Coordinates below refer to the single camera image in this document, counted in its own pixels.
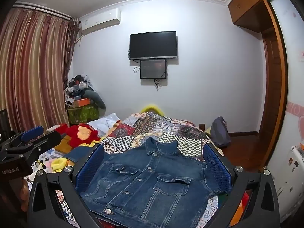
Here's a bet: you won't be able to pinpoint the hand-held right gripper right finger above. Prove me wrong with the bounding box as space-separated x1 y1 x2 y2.
202 143 281 228

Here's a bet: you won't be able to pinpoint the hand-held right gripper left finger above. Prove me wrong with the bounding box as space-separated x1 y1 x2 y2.
27 144 107 228

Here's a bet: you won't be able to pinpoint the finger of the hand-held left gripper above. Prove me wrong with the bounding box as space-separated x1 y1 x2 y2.
0 125 45 148
5 131 63 163

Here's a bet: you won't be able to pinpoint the blue denim jacket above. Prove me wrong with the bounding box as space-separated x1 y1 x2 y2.
64 138 226 228

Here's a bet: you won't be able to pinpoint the scattered printed papers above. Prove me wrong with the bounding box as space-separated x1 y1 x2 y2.
32 145 66 178

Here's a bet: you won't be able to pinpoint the red box with white lid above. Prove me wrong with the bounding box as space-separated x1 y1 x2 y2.
46 123 69 136

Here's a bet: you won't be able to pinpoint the brown book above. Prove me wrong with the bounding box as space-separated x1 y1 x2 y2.
56 138 74 154

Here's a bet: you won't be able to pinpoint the yellow fleece blanket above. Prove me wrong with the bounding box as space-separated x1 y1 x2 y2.
51 138 105 173

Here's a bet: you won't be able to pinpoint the red plush toy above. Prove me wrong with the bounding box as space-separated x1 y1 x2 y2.
58 123 101 148

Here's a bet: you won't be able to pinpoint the grey bag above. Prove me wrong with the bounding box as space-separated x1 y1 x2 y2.
210 116 231 148

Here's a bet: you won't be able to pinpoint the green patterned storage box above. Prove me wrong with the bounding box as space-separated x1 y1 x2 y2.
66 106 99 125

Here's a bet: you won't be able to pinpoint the white cloth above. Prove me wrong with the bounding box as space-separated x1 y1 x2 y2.
88 113 124 137

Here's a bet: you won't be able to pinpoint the orange box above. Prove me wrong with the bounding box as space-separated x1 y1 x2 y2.
71 98 92 108

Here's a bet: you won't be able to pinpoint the striped red gold curtain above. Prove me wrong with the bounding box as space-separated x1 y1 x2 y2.
0 3 80 133

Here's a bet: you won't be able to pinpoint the patchwork printed bedspread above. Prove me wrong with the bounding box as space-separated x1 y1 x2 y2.
53 111 250 228

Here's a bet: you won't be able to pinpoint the white stickered appliance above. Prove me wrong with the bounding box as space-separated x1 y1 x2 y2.
288 144 304 195

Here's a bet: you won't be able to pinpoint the yellow plush cushion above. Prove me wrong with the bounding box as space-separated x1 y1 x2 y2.
140 104 165 115

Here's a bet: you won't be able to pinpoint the wooden door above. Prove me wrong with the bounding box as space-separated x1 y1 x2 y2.
258 0 289 171

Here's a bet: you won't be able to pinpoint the small black monitor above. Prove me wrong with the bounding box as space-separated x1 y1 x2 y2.
140 59 167 79

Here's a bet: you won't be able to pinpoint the dark curtain rod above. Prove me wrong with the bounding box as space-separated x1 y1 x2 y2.
14 3 79 20

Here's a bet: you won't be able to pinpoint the white air conditioner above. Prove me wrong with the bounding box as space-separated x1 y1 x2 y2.
79 8 121 36

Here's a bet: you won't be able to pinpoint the wooden overhead cabinet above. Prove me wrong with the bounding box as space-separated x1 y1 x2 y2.
227 0 285 32

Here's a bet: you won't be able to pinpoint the black wall television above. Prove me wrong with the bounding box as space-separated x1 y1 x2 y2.
129 31 178 60

